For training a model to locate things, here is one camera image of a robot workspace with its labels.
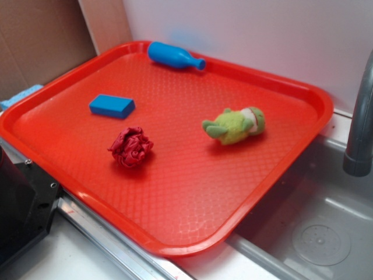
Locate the brown cardboard panel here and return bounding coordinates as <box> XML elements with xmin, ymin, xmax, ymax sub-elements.
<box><xmin>1</xmin><ymin>1</ymin><xmax>132</xmax><ymax>100</ymax></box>

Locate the red plastic tray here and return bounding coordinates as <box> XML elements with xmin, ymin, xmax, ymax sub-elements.
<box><xmin>1</xmin><ymin>41</ymin><xmax>333</xmax><ymax>258</ymax></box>

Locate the grey sink faucet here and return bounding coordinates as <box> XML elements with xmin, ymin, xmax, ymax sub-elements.
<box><xmin>343</xmin><ymin>55</ymin><xmax>372</xmax><ymax>177</ymax></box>

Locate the blue rectangular block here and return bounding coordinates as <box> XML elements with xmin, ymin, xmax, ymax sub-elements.
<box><xmin>89</xmin><ymin>94</ymin><xmax>136</xmax><ymax>119</ymax></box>

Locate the crumpled red cloth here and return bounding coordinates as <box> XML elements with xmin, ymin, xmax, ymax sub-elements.
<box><xmin>108</xmin><ymin>127</ymin><xmax>154</xmax><ymax>168</ymax></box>

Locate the blue sponge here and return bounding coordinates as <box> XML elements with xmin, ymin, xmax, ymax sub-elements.
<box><xmin>1</xmin><ymin>84</ymin><xmax>44</xmax><ymax>111</ymax></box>

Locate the grey plastic sink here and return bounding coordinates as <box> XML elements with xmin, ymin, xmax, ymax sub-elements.
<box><xmin>178</xmin><ymin>114</ymin><xmax>372</xmax><ymax>279</ymax></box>

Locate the green plush animal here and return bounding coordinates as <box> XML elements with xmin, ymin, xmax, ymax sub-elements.
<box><xmin>202</xmin><ymin>107</ymin><xmax>266</xmax><ymax>145</ymax></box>

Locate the blue toy bottle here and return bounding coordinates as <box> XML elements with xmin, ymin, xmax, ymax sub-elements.
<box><xmin>147</xmin><ymin>41</ymin><xmax>206</xmax><ymax>71</ymax></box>

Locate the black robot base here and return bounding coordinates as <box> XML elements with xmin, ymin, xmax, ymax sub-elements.
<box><xmin>1</xmin><ymin>149</ymin><xmax>61</xmax><ymax>270</ymax></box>

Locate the silver metal rail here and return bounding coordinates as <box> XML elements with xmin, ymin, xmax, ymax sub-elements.
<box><xmin>0</xmin><ymin>136</ymin><xmax>187</xmax><ymax>280</ymax></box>

